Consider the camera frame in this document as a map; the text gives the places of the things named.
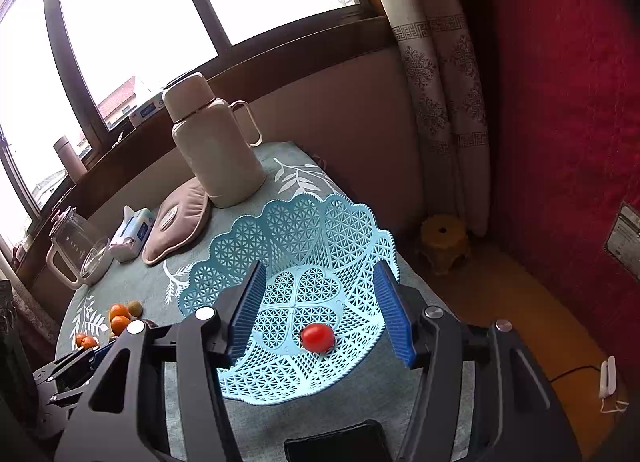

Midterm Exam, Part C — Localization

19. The light blue plastic basket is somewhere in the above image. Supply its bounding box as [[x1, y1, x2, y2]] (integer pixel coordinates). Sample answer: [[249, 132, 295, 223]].
[[177, 193, 399, 406]]

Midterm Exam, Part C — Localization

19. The pink tumbler on sill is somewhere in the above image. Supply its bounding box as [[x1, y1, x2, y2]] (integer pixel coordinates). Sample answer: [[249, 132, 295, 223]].
[[53, 136, 88, 184]]

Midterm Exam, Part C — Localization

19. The grey-green leaf tablecloth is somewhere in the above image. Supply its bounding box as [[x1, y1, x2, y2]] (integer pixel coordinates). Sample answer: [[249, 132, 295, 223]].
[[56, 142, 438, 461]]

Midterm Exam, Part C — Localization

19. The rough mandarin with stem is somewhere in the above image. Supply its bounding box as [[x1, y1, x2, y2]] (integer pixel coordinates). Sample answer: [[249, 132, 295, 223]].
[[80, 335, 99, 348]]

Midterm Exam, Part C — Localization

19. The tissue pack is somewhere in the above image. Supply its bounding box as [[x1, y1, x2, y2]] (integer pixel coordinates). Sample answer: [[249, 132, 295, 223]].
[[108, 205, 155, 264]]

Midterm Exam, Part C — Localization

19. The glass kettle white handle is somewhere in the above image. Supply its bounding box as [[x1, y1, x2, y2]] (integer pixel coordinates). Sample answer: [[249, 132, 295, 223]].
[[47, 208, 113, 291]]

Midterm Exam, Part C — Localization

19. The white charger with cable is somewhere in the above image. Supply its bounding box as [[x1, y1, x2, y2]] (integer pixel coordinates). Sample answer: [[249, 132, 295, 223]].
[[550, 356, 630, 414]]

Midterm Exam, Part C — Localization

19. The pink heating pad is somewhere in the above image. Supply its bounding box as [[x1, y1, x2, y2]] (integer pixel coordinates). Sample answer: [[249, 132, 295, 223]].
[[141, 177, 210, 266]]

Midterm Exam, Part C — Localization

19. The smooth orange kumquat small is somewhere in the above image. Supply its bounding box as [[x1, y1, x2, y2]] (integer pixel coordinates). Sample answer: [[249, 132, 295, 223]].
[[111, 315, 130, 336]]

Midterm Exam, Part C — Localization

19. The tan longan fruit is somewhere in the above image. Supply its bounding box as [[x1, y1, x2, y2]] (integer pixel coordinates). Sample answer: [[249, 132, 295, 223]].
[[127, 300, 143, 319]]

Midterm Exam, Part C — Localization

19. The red quilted bedding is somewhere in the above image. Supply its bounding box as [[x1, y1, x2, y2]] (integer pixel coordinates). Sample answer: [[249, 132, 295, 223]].
[[491, 0, 639, 383]]

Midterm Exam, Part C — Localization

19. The red cherry tomato large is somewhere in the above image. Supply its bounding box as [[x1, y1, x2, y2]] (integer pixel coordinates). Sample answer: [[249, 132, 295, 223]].
[[299, 323, 335, 354]]

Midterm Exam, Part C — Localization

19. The blue white box on sill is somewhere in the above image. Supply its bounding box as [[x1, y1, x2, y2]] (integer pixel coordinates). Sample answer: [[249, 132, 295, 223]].
[[128, 92, 164, 128]]

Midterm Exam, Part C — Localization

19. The wall label plate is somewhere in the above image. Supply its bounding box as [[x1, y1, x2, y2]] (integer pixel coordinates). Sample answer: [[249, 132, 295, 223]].
[[605, 202, 640, 280]]

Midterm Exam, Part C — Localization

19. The smooth orange kumquat large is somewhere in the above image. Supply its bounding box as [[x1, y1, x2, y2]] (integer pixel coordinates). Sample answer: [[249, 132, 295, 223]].
[[108, 304, 130, 321]]

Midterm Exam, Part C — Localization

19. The yellow plastic stool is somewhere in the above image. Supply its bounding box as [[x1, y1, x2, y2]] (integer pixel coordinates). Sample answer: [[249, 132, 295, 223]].
[[420, 215, 471, 276]]

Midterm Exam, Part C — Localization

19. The cream thermos flask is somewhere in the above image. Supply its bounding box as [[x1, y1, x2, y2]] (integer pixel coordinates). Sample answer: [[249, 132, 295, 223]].
[[163, 72, 266, 208]]

